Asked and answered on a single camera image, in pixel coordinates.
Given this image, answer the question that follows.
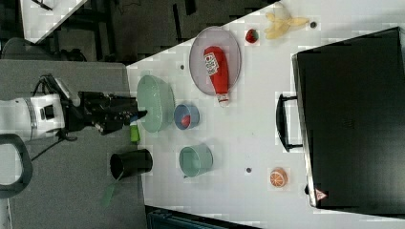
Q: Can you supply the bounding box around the red toy strawberry on table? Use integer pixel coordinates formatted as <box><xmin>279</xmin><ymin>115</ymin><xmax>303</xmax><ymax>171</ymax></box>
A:
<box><xmin>245</xmin><ymin>29</ymin><xmax>259</xmax><ymax>44</ymax></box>

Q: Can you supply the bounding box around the black cylindrical cup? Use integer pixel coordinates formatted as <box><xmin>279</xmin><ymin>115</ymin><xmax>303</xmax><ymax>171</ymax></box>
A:
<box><xmin>110</xmin><ymin>149</ymin><xmax>153</xmax><ymax>179</ymax></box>

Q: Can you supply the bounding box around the grey round plate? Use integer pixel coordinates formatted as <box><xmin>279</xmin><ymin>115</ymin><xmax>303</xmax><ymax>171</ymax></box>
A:
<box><xmin>189</xmin><ymin>27</ymin><xmax>242</xmax><ymax>95</ymax></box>

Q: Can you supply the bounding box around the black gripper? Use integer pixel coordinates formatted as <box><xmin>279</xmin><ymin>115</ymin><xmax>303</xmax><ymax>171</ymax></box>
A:
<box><xmin>63</xmin><ymin>92</ymin><xmax>147</xmax><ymax>135</ymax></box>

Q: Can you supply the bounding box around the green plastic colander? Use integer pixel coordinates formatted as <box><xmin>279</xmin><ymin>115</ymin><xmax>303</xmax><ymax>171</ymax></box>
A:
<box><xmin>137</xmin><ymin>75</ymin><xmax>175</xmax><ymax>133</ymax></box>

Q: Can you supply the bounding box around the peeled toy banana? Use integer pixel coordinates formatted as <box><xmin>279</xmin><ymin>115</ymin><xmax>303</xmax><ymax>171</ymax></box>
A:
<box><xmin>265</xmin><ymin>2</ymin><xmax>309</xmax><ymax>39</ymax></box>

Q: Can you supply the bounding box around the green squeeze bottle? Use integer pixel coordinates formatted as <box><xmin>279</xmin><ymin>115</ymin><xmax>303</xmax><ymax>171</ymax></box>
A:
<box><xmin>130</xmin><ymin>122</ymin><xmax>140</xmax><ymax>142</ymax></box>

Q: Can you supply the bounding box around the orange slice toy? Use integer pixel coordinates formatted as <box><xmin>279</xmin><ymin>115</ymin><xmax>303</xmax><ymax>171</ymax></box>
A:
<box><xmin>269</xmin><ymin>168</ymin><xmax>288</xmax><ymax>188</ymax></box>

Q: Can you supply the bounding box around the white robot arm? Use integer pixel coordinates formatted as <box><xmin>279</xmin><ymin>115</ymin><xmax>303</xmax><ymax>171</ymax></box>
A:
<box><xmin>1</xmin><ymin>92</ymin><xmax>148</xmax><ymax>142</ymax></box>

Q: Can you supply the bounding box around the blue small bowl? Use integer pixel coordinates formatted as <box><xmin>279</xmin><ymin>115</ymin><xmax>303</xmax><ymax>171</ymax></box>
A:
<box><xmin>174</xmin><ymin>104</ymin><xmax>200</xmax><ymax>130</ymax></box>

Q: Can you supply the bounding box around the green mug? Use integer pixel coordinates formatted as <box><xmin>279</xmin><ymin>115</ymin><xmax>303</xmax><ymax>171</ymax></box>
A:
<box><xmin>179</xmin><ymin>144</ymin><xmax>213</xmax><ymax>177</ymax></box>

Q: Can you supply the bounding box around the red toy strawberry in bowl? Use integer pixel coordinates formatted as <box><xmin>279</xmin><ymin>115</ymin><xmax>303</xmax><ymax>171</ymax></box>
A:
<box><xmin>181</xmin><ymin>115</ymin><xmax>191</xmax><ymax>127</ymax></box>

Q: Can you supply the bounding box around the white side table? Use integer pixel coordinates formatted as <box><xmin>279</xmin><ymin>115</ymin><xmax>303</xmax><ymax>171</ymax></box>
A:
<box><xmin>19</xmin><ymin>0</ymin><xmax>88</xmax><ymax>43</ymax></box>

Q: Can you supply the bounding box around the red plush ketchup bottle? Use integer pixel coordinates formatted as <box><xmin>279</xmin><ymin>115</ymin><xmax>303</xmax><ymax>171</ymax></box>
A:
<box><xmin>203</xmin><ymin>46</ymin><xmax>229</xmax><ymax>107</ymax></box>

